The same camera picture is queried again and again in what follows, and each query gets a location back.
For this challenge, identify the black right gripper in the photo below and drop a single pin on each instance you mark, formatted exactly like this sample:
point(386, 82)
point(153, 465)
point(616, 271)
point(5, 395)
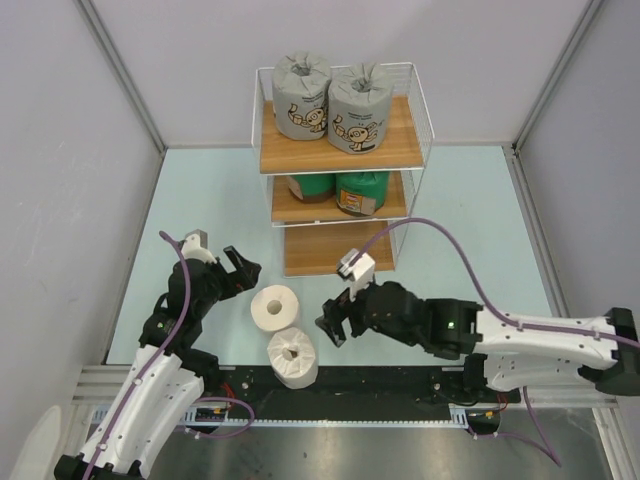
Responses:
point(351, 314)

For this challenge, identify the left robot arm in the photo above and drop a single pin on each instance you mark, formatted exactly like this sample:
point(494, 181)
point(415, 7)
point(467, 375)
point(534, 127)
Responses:
point(167, 374)

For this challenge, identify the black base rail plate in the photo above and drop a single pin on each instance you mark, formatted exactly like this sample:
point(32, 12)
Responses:
point(373, 396)

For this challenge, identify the white object bottom left corner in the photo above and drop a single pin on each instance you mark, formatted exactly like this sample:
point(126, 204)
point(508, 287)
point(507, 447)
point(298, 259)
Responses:
point(38, 455)

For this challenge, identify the plain white paper roll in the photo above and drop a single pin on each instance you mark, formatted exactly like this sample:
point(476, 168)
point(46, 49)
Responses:
point(275, 308)

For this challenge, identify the grey paper roll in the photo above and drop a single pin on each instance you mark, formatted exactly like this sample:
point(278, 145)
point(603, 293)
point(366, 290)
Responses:
point(359, 107)
point(300, 83)

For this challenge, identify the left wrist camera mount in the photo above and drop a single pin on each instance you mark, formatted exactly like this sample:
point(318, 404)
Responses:
point(195, 246)

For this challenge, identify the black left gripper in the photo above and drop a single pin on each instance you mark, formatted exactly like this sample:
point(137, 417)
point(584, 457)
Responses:
point(229, 275)

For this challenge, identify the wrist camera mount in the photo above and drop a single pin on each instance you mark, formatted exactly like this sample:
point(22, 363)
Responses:
point(356, 269)
point(195, 246)

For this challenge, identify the white wire three-tier shelf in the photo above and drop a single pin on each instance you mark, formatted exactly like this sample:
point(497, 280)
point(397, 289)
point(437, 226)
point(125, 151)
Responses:
point(316, 235)

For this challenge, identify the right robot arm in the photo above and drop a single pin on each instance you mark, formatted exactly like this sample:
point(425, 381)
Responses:
point(501, 351)

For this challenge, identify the green paper roll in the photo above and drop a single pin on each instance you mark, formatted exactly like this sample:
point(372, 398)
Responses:
point(361, 193)
point(311, 188)

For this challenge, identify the white wrapped paper roll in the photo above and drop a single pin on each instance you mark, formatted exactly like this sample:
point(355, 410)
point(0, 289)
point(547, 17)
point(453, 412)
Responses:
point(293, 358)

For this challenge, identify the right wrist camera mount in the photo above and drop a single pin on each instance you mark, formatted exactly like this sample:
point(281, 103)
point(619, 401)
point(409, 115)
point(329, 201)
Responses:
point(356, 269)

